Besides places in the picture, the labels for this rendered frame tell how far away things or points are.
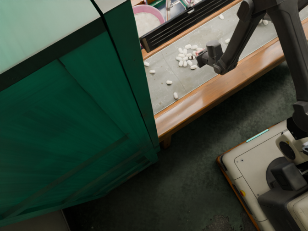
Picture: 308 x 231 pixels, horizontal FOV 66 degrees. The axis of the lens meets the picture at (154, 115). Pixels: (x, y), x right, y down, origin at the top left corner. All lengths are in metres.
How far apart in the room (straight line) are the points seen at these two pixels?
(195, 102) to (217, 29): 0.48
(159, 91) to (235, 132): 0.96
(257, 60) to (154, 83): 0.57
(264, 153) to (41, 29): 1.70
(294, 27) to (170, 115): 0.71
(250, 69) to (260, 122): 0.84
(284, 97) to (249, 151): 0.71
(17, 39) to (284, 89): 2.21
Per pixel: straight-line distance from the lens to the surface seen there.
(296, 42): 0.78
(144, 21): 1.54
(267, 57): 1.47
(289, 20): 0.77
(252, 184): 1.78
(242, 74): 1.38
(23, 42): 0.25
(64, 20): 0.24
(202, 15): 1.14
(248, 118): 2.14
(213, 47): 1.12
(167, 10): 1.30
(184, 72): 1.36
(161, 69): 1.36
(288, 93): 2.33
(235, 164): 1.76
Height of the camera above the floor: 1.97
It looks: 75 degrees down
